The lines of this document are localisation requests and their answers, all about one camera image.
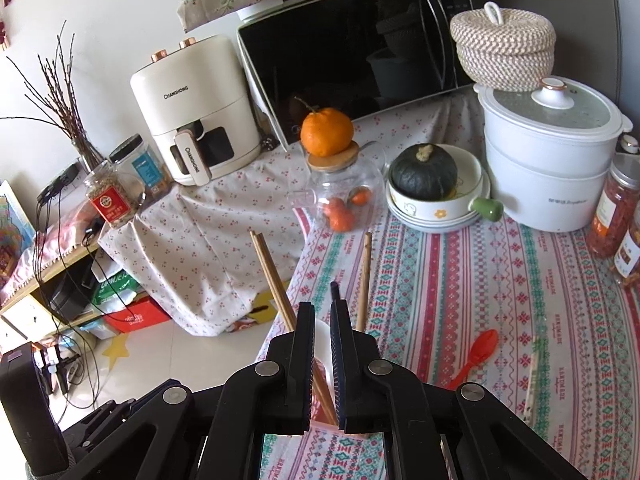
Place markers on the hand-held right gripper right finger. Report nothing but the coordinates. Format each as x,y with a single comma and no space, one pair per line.
341,360

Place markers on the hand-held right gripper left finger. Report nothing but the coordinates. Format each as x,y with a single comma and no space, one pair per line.
306,360

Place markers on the white plastic spoon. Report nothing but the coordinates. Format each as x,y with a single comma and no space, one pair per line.
322,345

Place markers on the brown wooden chopstick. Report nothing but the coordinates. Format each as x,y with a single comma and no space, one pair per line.
365,280
270,280
276,276

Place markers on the yellow cardboard box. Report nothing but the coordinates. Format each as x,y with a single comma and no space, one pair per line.
255,310

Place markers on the yellow star floor sticker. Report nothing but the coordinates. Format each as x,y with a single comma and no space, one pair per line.
116,349

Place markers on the wooden shelf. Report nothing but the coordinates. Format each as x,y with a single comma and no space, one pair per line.
25,300

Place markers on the black box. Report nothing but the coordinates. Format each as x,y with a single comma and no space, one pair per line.
72,295

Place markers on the red plastic spoon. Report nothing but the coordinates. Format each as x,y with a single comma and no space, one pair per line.
475,347

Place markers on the red cardboard box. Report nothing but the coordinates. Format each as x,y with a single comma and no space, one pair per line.
137,316

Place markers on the small tangerine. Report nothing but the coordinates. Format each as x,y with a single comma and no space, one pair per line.
361,196
340,216

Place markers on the white floral cabinet cloth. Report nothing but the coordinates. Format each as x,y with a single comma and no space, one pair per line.
210,250

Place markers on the green plastic bag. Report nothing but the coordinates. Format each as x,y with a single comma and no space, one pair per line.
117,290

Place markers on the pink cloth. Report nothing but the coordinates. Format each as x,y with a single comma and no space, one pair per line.
40,255

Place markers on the white ceramic plate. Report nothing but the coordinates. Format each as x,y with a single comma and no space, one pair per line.
440,225

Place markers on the striped patterned tablecloth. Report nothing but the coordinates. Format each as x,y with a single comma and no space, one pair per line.
500,300

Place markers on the glass jar with wooden lid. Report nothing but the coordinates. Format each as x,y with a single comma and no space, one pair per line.
335,180

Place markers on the white patterned chopstick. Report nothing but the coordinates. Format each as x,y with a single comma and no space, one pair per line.
534,375

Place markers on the dark green squash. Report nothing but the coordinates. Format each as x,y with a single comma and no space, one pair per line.
425,175

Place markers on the glass jar with red label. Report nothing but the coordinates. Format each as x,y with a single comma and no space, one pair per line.
112,200

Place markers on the black power strip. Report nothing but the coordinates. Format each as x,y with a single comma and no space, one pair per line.
59,182

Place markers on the large orange citrus fruit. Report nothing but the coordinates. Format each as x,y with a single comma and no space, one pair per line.
327,130

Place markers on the jar with blue label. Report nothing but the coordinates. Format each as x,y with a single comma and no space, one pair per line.
142,165

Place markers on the white electric cooking pot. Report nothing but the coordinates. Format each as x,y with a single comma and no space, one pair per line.
545,170

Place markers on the cream air fryer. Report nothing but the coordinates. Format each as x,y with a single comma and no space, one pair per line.
200,100

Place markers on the black door microwave oven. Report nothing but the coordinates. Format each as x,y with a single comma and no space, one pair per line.
350,60

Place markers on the vase of dry branches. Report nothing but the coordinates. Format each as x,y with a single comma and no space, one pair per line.
65,110

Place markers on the jar with brown label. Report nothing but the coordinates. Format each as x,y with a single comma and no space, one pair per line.
631,255

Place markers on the jar of red snacks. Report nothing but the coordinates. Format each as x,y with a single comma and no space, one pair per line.
612,210

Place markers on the grey refrigerator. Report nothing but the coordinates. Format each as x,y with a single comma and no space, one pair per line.
575,35

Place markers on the colourful picture frame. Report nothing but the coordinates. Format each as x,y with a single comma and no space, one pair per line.
15,220

